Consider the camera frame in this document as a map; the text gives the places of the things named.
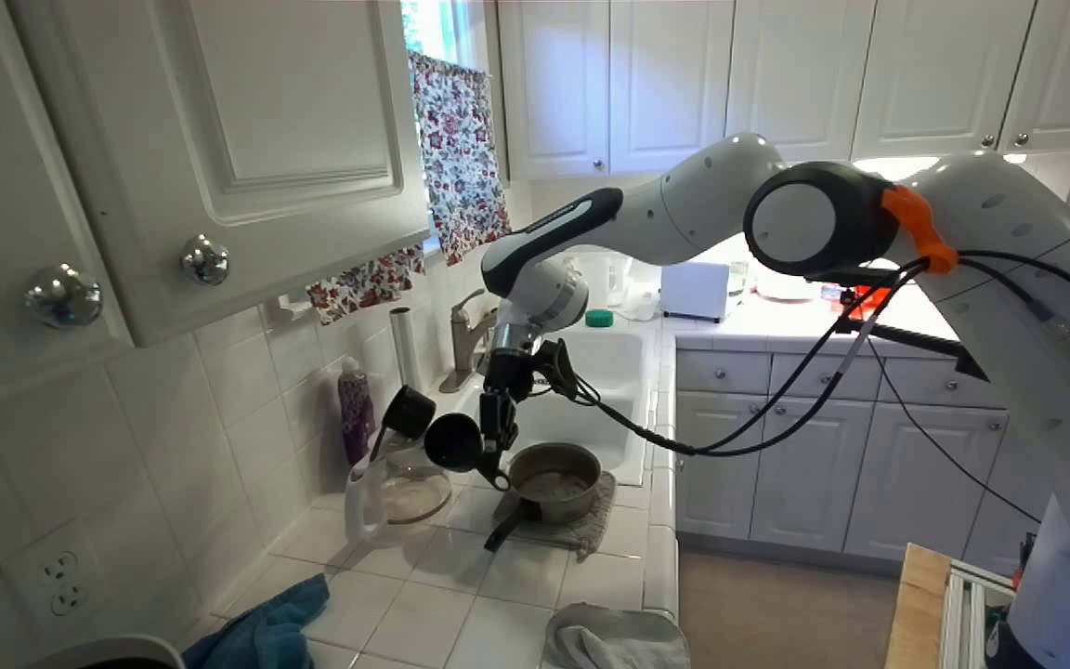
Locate white far upper cabinets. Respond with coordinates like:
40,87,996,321
498,0,1070,179

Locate purple soap bottle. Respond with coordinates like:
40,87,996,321
328,356,376,467

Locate white upper cabinet door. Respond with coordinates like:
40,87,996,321
9,0,427,346

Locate grey quilted pot holder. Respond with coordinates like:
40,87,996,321
488,473,615,558

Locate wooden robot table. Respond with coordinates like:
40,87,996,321
884,544,950,669

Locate white kitchen sink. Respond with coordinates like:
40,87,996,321
438,323,655,486

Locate white lower kitchen cabinets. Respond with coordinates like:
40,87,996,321
675,352,1050,573

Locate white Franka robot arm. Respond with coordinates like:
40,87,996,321
479,135,1070,669

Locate glass coffee carafe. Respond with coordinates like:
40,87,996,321
373,387,448,523

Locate white bowl rim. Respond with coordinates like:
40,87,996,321
25,634,184,669

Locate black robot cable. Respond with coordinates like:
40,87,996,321
558,245,1070,529

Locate steel frying pan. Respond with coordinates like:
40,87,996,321
488,444,602,551

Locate white wall power outlet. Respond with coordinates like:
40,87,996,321
0,523,113,643

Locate green sponge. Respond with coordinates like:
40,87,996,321
582,309,615,327

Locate blue cloth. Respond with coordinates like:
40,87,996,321
181,577,329,669

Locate paper towel roll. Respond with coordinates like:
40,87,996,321
391,306,419,387

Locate floral window curtain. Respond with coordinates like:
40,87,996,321
307,52,508,323

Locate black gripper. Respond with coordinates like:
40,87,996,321
479,337,581,451

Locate small black pot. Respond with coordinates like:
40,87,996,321
425,413,506,486

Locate round chrome cabinet knob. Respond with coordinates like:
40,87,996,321
22,265,104,330
181,236,232,288

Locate chrome kitchen faucet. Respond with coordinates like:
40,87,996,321
438,289,498,393

